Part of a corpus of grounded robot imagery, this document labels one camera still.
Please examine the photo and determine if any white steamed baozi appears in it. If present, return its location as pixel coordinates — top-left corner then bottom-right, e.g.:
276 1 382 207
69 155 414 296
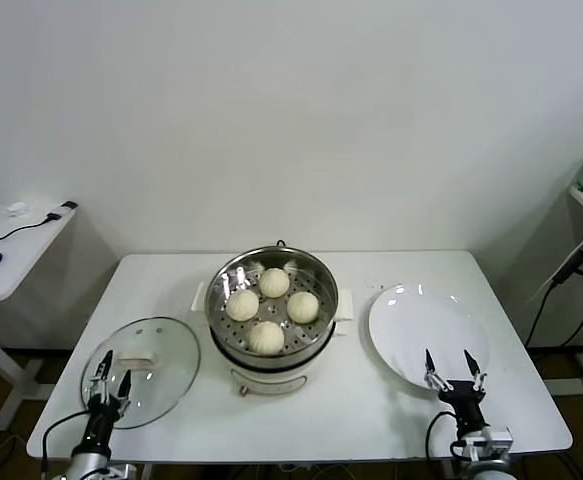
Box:
286 291 321 325
226 290 260 323
247 320 286 356
258 267 291 300

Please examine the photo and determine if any glass pot lid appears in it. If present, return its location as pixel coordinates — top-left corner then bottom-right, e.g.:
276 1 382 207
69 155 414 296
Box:
81 315 203 430

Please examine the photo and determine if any black and grey adapter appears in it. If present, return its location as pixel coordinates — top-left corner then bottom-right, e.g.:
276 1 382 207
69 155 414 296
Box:
45 200 80 221

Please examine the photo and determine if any white electric cooker base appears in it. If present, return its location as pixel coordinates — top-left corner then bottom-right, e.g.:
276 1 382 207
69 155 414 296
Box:
210 319 353 399

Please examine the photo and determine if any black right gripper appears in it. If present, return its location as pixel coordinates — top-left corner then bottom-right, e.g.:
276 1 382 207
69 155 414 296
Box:
423 348 489 432

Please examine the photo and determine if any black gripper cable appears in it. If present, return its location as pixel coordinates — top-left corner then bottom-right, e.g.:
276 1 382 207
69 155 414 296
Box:
40 408 92 480
423 410 460 459

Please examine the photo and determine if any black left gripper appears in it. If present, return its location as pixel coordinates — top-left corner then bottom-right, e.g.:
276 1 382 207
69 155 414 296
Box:
83 349 134 452

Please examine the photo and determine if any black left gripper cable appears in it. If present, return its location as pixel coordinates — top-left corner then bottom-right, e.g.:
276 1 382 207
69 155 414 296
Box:
40 408 92 480

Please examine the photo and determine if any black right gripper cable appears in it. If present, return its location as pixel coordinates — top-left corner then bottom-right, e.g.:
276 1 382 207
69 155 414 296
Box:
423 410 460 459

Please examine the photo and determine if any white round plate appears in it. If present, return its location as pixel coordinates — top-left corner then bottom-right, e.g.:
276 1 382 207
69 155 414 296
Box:
368 283 492 393

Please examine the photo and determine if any black cable with adapter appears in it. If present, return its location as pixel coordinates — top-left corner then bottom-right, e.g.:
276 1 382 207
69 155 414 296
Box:
524 247 583 351

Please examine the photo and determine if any white side desk with mouse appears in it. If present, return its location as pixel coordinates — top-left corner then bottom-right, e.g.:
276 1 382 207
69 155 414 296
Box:
0 202 80 431

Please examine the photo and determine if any black desk cable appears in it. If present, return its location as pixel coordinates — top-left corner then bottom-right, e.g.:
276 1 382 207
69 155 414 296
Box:
0 212 65 240

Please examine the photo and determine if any stainless steel steamer basket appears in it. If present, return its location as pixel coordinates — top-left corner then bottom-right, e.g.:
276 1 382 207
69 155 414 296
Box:
192 245 356 362

